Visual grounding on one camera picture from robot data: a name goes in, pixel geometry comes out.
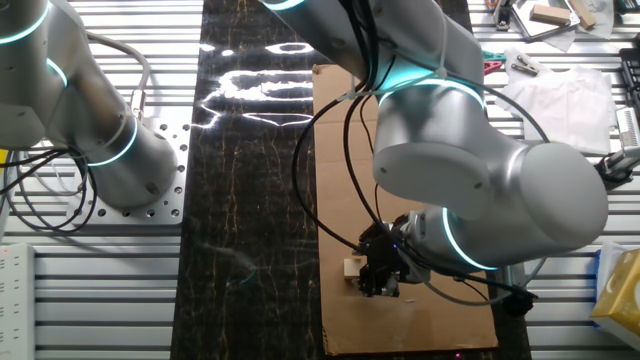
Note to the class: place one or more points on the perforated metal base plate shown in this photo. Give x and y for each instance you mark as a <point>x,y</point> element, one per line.
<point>170,200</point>

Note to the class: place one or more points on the rectangular wooden block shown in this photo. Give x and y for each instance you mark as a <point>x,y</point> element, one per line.
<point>550,14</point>

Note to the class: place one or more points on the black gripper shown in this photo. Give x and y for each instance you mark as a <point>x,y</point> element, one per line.
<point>392,257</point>

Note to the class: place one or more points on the teal spring clip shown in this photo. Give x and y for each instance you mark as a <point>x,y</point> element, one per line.
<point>494,55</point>

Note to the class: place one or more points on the black keyboard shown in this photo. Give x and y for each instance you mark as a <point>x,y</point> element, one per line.
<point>632,80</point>

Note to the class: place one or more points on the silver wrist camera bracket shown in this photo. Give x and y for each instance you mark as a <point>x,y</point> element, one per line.
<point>511,275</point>

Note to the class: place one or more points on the white power strip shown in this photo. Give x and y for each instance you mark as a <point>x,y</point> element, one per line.
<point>15,300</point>

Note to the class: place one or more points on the blue white tissue packet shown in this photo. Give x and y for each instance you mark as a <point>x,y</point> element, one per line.
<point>610,252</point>

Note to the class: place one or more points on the small wooden cube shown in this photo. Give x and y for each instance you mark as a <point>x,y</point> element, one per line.
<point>350,269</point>

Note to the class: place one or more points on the white paper sheet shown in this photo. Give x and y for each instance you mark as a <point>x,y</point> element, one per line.
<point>605,20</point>

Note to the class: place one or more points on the flat metal tray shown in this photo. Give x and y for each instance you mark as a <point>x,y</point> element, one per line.
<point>522,27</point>

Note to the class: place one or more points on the crumpled white tissue paper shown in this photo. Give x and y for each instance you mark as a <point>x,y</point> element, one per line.
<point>565,110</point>

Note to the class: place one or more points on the yellow tissue pack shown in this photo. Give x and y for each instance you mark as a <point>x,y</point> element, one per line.
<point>620,295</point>

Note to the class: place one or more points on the wooden stick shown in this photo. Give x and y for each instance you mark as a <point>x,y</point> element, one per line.
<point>584,14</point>

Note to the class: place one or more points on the brown cardboard sheet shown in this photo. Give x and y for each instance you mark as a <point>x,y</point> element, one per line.
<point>400,325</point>

